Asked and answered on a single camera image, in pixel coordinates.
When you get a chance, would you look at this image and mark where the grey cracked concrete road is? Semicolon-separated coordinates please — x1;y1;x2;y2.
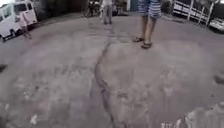
0;11;224;128

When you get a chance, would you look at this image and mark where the white building with blue gate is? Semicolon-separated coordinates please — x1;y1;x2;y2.
125;0;140;12

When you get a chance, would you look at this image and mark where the dark green hedge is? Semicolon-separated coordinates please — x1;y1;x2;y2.
32;0;90;21

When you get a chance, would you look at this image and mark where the person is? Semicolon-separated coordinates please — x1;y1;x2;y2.
132;0;163;50
99;0;115;25
14;12;33;40

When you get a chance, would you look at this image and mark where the white railing fence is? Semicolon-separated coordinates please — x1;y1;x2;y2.
172;0;215;26

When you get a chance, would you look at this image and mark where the white van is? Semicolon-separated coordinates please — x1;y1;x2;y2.
0;0;39;42

